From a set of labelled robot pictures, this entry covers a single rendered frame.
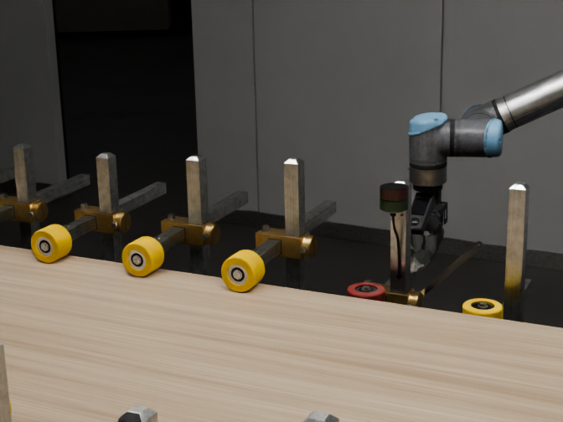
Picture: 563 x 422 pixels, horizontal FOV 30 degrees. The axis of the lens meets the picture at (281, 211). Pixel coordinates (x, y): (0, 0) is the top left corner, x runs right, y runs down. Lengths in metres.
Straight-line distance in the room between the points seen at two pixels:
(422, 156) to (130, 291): 0.76
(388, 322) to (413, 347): 0.12
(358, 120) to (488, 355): 3.33
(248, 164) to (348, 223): 0.63
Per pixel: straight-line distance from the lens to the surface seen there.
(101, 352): 2.00
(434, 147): 2.51
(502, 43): 4.89
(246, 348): 1.97
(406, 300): 2.30
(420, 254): 2.59
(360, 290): 2.23
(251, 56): 5.41
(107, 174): 2.57
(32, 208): 2.73
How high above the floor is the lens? 1.71
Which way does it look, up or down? 17 degrees down
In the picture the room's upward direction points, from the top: 1 degrees counter-clockwise
